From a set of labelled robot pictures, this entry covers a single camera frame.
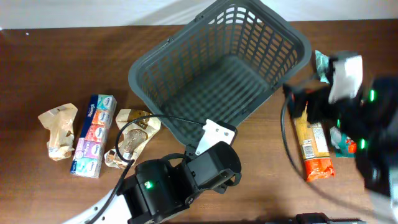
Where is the green Nescafe coffee bag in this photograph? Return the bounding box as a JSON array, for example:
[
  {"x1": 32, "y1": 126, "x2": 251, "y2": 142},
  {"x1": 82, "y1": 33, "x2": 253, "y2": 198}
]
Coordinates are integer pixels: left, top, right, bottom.
[{"x1": 330, "y1": 127, "x2": 357, "y2": 158}]

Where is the light green wipes packet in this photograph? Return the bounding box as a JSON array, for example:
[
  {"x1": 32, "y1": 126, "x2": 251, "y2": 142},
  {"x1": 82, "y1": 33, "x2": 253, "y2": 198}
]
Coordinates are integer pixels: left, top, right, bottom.
[{"x1": 315, "y1": 50, "x2": 330, "y2": 84}]

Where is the orange spaghetti packet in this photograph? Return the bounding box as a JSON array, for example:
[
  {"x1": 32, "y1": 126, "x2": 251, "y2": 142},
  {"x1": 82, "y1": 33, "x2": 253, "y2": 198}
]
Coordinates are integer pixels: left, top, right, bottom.
[{"x1": 284, "y1": 90, "x2": 335, "y2": 182}]

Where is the brown-top cookie bag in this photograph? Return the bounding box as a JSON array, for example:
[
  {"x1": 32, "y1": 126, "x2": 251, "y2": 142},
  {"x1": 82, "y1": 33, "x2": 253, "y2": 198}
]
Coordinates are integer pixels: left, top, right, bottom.
[{"x1": 104, "y1": 109, "x2": 161, "y2": 169}]

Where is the grey plastic basket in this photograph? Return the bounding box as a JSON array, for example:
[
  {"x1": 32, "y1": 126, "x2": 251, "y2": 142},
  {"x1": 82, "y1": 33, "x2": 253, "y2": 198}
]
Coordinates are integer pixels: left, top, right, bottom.
[{"x1": 128, "y1": 0, "x2": 312, "y2": 146}]

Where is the Kleenex tissue multipack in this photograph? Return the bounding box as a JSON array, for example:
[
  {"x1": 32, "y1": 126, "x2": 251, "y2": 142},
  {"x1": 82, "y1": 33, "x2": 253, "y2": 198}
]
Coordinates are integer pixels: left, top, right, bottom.
[{"x1": 70, "y1": 95, "x2": 117, "y2": 178}]

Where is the beige snack bag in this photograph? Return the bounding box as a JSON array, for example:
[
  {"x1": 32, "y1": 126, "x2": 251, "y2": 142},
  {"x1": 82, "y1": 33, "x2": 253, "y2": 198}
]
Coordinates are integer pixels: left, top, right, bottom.
[{"x1": 38, "y1": 103, "x2": 78, "y2": 161}]

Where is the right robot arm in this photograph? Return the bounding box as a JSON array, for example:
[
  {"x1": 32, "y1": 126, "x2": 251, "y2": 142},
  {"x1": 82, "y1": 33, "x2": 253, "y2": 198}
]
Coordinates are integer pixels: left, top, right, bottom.
[{"x1": 281, "y1": 52, "x2": 397, "y2": 223}]

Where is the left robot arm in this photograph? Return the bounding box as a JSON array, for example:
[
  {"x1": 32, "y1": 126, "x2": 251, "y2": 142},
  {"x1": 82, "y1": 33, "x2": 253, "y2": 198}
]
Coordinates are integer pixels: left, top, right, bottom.
[{"x1": 68, "y1": 119, "x2": 242, "y2": 224}]

